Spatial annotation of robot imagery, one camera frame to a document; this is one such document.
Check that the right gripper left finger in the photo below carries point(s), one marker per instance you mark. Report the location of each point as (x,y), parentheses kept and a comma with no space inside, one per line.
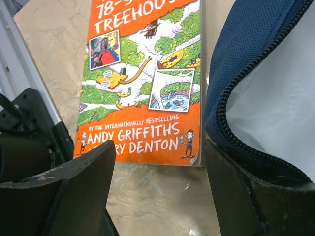
(68,200)

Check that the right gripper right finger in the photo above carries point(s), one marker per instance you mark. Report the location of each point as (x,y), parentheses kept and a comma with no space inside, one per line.
(252,201)

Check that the navy blue school backpack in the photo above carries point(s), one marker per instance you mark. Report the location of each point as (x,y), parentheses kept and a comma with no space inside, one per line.
(260,105)

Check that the orange 78-storey treehouse book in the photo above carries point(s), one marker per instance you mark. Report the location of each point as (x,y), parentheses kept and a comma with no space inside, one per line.
(141,85)

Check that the aluminium rail frame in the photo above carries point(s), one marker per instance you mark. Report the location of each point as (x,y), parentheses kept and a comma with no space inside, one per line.
(18,70)

